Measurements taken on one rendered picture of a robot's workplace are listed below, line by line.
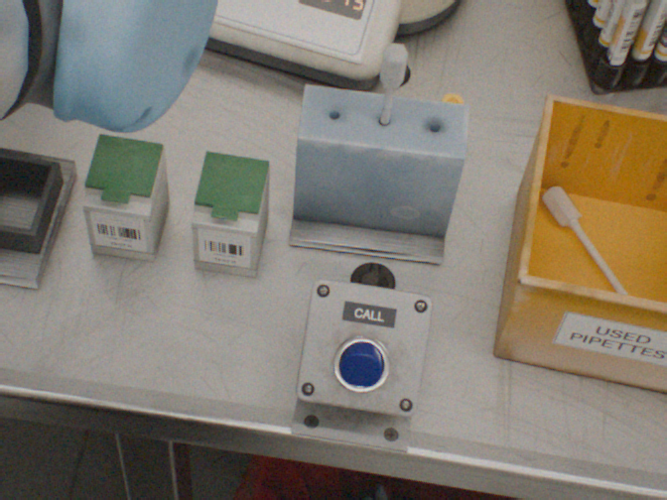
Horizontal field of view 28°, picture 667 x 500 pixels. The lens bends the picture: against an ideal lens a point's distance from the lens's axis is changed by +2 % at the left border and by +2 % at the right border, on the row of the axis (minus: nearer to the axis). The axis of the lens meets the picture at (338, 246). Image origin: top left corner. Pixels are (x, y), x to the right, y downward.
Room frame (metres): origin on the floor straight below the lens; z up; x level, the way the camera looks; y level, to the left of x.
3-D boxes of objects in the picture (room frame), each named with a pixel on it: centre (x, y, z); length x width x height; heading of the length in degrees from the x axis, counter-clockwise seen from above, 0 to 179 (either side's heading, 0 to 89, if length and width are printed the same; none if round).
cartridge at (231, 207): (0.43, 0.07, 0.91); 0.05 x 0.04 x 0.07; 178
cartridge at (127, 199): (0.44, 0.13, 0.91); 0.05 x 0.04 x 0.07; 178
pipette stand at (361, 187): (0.47, -0.02, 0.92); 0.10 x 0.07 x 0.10; 90
